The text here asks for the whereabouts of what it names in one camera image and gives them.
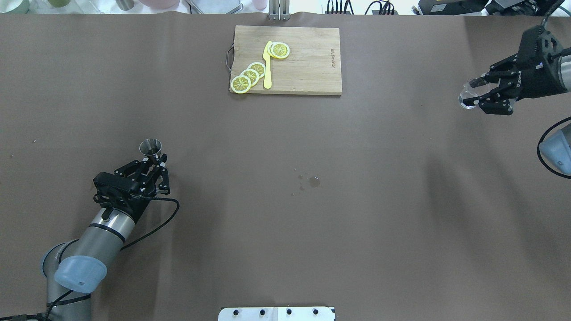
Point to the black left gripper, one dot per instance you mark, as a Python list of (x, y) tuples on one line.
[(137, 203)]

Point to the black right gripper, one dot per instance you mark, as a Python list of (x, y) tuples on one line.
[(534, 84)]

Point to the steel measuring jigger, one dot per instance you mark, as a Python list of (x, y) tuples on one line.
[(151, 149)]

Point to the clear glass shaker cup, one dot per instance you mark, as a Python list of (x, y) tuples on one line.
[(472, 91)]

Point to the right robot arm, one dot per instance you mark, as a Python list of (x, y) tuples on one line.
[(553, 148)]

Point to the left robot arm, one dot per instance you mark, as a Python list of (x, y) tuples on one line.
[(74, 269)]

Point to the grey plastic cup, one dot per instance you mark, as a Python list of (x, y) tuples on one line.
[(125, 5)]

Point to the pink plastic cup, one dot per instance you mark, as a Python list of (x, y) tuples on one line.
[(260, 4)]

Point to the yellow plastic knife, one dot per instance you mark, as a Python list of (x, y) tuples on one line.
[(267, 82)]

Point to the pink bowl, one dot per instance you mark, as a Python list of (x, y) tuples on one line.
[(160, 4)]

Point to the bamboo cutting board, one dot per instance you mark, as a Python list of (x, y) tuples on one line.
[(312, 68)]

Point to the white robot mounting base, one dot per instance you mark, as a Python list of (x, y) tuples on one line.
[(285, 313)]

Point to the white bowl green rim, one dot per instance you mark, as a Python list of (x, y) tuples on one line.
[(14, 6)]

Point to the aluminium frame post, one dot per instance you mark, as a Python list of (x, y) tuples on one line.
[(279, 10)]

